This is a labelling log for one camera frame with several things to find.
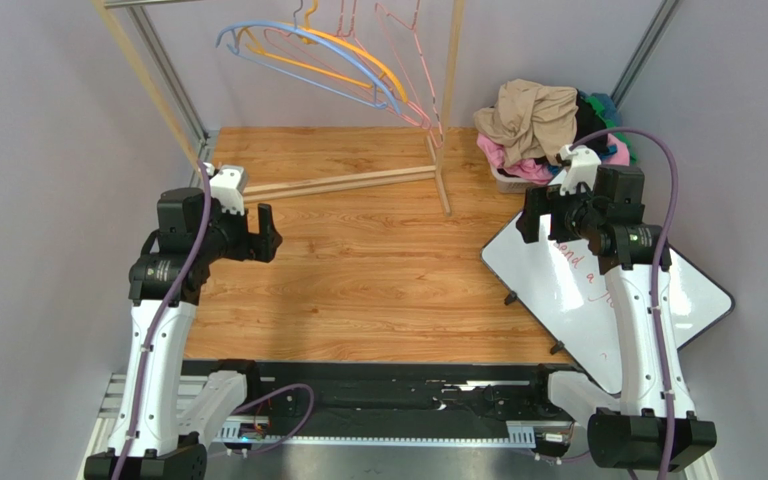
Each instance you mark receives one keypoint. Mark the beige t shirt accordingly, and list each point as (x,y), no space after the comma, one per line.
(529,120)

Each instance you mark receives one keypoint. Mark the white whiteboard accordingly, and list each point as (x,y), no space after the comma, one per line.
(561,287)

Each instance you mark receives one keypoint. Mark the yellow plastic hanger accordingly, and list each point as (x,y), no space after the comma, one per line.
(371,83)

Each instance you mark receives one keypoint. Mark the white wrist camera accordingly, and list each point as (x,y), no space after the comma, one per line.
(581,165)
(227,184)

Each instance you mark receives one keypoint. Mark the green garment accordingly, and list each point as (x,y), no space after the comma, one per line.
(596,112)

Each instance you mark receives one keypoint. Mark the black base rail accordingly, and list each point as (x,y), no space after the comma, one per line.
(436,404)

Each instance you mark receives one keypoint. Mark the blue garment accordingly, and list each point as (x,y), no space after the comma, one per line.
(606,109)

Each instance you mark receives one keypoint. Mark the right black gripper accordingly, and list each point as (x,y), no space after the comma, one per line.
(550,212)

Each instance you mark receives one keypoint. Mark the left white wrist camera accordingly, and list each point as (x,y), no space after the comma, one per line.
(227,184)

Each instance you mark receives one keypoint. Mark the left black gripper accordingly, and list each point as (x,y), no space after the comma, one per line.
(259,247)

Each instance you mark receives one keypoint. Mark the black garment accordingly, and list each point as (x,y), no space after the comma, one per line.
(587,123)

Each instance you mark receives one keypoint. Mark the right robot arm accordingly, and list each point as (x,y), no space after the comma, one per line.
(653,424)

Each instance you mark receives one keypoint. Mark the pink garment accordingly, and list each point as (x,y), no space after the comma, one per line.
(531,171)

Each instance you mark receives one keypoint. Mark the white laundry basket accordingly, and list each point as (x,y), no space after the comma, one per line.
(507,184)

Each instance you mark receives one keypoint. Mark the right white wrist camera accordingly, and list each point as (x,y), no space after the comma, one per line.
(581,165)

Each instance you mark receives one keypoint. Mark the wooden clothes rack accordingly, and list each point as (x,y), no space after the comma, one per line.
(187,129)

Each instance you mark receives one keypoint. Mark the blue plastic hanger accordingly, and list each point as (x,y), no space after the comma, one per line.
(334,61)

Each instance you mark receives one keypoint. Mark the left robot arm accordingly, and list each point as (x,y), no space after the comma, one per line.
(152,438)

